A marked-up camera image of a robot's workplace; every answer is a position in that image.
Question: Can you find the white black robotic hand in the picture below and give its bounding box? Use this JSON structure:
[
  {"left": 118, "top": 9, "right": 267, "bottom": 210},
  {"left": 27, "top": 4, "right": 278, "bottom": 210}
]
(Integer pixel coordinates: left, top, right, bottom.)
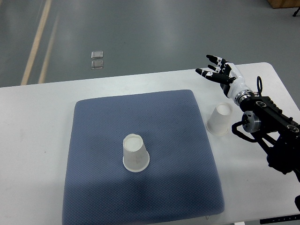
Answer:
[{"left": 195, "top": 55, "right": 254, "bottom": 105}]

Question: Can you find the metal floor plate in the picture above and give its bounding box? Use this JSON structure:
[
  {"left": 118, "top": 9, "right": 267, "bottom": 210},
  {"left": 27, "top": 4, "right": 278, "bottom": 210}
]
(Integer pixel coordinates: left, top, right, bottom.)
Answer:
[
  {"left": 91, "top": 51, "right": 104, "bottom": 59},
  {"left": 91, "top": 60, "right": 104, "bottom": 69}
]

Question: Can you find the white paper cup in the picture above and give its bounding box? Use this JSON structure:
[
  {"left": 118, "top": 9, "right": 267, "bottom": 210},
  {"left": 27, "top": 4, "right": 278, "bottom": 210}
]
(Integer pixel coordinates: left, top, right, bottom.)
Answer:
[
  {"left": 123, "top": 134, "right": 150, "bottom": 173},
  {"left": 206, "top": 103, "right": 233, "bottom": 136}
]

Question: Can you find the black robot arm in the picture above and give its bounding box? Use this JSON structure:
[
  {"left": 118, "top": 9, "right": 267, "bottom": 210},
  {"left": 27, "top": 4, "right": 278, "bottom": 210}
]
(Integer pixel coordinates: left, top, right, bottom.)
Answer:
[{"left": 232, "top": 92, "right": 300, "bottom": 180}]

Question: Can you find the black table control panel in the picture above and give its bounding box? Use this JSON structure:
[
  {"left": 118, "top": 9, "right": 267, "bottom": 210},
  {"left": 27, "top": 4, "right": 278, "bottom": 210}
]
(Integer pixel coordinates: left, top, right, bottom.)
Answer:
[{"left": 260, "top": 214, "right": 300, "bottom": 225}]

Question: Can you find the white paper cup on cushion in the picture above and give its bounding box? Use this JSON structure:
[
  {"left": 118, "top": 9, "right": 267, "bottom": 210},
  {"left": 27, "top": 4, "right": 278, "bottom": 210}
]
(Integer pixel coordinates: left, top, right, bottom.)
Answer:
[{"left": 123, "top": 134, "right": 150, "bottom": 173}]

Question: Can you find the black tripod leg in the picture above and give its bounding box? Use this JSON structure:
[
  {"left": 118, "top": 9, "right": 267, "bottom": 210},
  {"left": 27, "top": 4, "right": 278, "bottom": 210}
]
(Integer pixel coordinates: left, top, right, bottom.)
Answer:
[{"left": 292, "top": 7, "right": 300, "bottom": 17}]

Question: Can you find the upper metal floor plate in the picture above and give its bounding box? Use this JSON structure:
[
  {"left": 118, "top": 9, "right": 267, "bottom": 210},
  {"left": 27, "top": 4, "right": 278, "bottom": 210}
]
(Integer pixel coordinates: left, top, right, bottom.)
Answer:
[{"left": 91, "top": 51, "right": 104, "bottom": 59}]

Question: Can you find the black cable loop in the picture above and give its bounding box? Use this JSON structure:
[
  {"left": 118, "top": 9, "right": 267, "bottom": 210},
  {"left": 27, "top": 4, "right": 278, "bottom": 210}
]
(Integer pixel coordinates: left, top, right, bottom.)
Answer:
[{"left": 256, "top": 76, "right": 263, "bottom": 96}]

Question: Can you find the lower metal floor plate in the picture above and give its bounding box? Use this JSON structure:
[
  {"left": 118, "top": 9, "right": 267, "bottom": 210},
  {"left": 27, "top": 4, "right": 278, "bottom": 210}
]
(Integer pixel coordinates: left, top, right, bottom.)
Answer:
[{"left": 91, "top": 60, "right": 104, "bottom": 69}]

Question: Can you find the blue grey mesh cushion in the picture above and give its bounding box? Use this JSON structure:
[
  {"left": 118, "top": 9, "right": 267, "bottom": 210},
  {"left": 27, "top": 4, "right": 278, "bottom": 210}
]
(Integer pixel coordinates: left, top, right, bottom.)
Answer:
[{"left": 62, "top": 90, "right": 225, "bottom": 225}]

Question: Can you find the brown wooden box corner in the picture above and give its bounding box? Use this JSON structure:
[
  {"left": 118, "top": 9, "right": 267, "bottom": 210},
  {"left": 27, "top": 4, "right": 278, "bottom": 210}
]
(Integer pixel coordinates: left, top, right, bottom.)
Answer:
[{"left": 267, "top": 0, "right": 300, "bottom": 9}]

